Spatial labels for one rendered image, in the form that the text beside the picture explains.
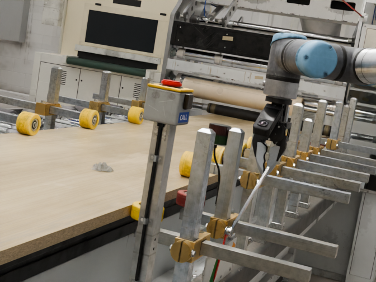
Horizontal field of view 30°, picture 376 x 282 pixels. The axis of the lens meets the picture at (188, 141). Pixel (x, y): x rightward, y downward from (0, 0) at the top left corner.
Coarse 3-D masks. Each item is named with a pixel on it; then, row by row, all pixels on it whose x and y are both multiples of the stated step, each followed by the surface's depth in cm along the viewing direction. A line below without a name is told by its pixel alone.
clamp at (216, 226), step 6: (234, 216) 191; (210, 222) 183; (216, 222) 183; (222, 222) 183; (228, 222) 184; (210, 228) 184; (216, 228) 183; (222, 228) 182; (216, 234) 183; (222, 234) 183
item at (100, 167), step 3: (99, 162) 213; (105, 162) 212; (93, 165) 211; (96, 165) 210; (99, 165) 208; (102, 165) 210; (105, 165) 211; (93, 168) 207; (96, 168) 207; (99, 168) 207; (102, 168) 209; (105, 168) 209; (108, 168) 208; (111, 168) 208; (108, 171) 207; (111, 171) 208
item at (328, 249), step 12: (180, 216) 194; (204, 216) 191; (240, 228) 188; (252, 228) 187; (264, 228) 187; (264, 240) 186; (276, 240) 185; (288, 240) 184; (300, 240) 182; (312, 240) 182; (312, 252) 182; (324, 252) 181; (336, 252) 181
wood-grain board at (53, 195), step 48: (0, 144) 224; (48, 144) 238; (96, 144) 255; (144, 144) 275; (192, 144) 297; (0, 192) 162; (48, 192) 170; (96, 192) 178; (0, 240) 128; (48, 240) 137
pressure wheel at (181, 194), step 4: (180, 192) 192; (184, 192) 194; (180, 196) 191; (184, 196) 191; (176, 200) 193; (180, 200) 191; (184, 200) 191; (180, 204) 191; (184, 204) 191; (204, 204) 194
